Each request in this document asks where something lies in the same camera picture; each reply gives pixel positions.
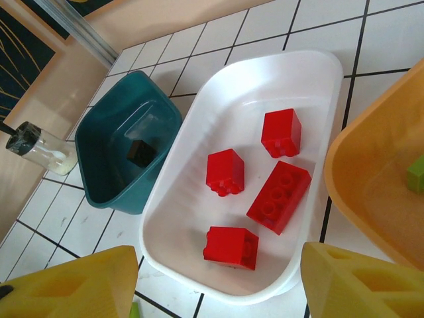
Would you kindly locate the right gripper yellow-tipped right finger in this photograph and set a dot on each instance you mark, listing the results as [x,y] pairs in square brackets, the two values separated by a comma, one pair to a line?
[364,285]

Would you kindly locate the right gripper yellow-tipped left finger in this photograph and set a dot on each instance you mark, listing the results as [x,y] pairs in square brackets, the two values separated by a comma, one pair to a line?
[73,281]

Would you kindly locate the long green lego brick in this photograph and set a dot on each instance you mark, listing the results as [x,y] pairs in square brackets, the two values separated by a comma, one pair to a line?
[415,177]
[135,311]

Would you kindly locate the long red lego brick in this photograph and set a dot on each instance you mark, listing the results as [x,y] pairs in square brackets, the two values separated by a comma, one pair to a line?
[280,197]

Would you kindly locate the small red lego brick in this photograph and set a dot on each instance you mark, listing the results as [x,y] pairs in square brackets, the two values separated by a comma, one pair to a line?
[225,169]
[228,246]
[281,129]

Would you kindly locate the small black lego brick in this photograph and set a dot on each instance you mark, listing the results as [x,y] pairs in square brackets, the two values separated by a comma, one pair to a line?
[140,153]

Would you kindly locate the orange plastic container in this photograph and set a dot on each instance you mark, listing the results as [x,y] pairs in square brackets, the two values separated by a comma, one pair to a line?
[364,172]

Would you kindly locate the glass jar with black lid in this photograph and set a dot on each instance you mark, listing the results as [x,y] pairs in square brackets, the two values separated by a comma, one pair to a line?
[39,149]

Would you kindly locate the teal plastic container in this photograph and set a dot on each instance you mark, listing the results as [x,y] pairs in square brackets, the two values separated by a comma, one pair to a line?
[99,139]

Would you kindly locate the white plastic container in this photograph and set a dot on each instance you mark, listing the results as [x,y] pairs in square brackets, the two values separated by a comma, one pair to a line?
[185,185]

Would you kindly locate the aluminium frame post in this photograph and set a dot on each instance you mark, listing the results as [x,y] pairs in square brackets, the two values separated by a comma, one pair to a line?
[86,30]

